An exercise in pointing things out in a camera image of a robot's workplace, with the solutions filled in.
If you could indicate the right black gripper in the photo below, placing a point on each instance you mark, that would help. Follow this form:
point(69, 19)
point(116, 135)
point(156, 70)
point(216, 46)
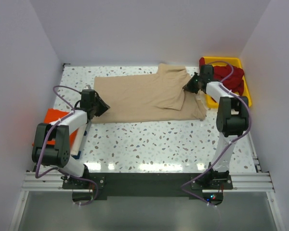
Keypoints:
point(189, 86)

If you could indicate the beige t shirt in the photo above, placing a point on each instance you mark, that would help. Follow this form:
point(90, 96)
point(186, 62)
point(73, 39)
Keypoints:
point(149, 97)

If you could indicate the dark red t shirt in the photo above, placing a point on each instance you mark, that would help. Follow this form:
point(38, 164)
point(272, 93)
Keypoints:
point(235, 82)

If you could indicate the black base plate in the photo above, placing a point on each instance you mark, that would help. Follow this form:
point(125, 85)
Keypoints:
point(194, 185)

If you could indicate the aluminium frame rail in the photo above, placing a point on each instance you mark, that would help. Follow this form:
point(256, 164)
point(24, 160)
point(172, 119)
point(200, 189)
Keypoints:
point(242, 182)

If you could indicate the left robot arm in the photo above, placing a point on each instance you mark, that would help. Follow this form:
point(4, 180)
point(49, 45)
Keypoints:
point(51, 146)

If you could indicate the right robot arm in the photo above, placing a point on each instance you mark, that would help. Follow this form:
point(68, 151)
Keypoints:
point(233, 121)

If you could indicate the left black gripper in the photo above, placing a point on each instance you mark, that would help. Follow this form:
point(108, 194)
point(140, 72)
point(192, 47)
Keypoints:
point(104, 107)

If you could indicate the white folded t shirt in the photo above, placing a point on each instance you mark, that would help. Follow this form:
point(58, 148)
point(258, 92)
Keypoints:
point(77, 141)

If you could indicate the blue folded t shirt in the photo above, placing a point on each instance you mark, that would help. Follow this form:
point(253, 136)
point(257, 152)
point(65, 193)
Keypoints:
point(82, 144)

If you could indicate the orange folded t shirt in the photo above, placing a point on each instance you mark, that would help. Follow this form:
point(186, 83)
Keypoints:
point(52, 116)

